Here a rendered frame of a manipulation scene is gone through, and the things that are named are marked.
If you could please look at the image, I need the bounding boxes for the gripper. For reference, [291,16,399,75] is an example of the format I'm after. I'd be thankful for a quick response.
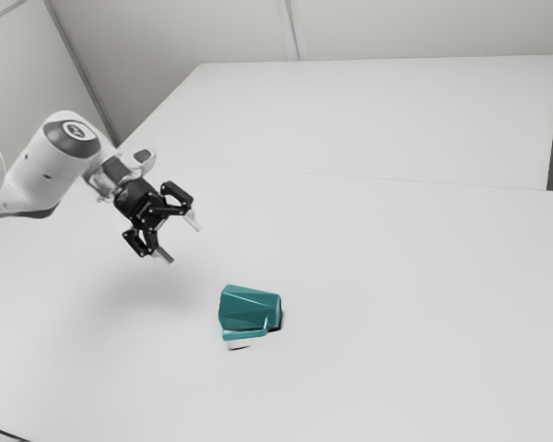
[112,178,205,266]

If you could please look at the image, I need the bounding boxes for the teal faceted mug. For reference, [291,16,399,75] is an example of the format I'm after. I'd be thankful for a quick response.
[217,284,285,343]

